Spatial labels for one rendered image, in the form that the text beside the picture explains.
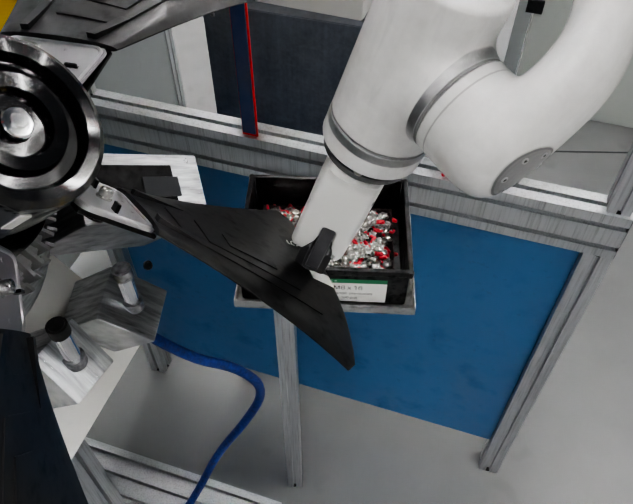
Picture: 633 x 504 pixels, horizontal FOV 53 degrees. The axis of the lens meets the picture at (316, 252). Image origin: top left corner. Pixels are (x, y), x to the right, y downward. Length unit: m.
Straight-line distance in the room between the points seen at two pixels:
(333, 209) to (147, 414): 1.25
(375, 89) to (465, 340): 0.84
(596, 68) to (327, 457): 1.31
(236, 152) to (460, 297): 0.45
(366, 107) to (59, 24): 0.27
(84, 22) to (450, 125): 0.32
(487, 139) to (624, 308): 1.64
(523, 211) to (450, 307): 0.29
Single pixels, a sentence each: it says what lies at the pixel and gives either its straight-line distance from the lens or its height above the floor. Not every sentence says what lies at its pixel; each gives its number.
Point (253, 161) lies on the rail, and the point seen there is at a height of 0.81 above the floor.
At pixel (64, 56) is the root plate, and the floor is 1.20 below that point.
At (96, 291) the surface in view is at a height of 0.95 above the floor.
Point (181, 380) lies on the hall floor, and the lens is 1.73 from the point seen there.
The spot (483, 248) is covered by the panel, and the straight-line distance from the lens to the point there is 1.03.
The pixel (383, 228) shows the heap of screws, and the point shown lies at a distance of 0.87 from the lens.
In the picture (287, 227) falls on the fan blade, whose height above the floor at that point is 0.95.
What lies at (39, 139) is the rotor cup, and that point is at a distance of 0.46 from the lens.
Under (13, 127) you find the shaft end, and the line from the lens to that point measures 0.45.
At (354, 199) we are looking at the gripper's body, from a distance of 0.51.
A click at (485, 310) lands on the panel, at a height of 0.57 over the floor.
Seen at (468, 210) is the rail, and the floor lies 0.81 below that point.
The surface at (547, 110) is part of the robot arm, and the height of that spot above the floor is 1.25.
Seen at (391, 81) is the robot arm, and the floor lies 1.23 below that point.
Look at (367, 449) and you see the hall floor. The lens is 1.61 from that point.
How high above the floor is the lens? 1.47
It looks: 49 degrees down
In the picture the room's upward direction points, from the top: straight up
